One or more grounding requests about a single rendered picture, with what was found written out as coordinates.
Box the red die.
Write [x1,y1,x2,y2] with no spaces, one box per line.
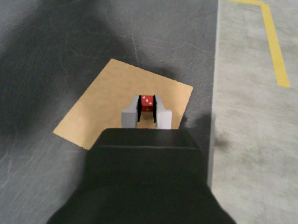
[141,95,153,112]

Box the beige flat mat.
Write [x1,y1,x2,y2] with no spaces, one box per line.
[53,59,193,150]

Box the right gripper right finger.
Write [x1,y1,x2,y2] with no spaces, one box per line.
[153,95,172,129]

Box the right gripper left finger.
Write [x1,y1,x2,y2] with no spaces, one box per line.
[121,95,141,128]

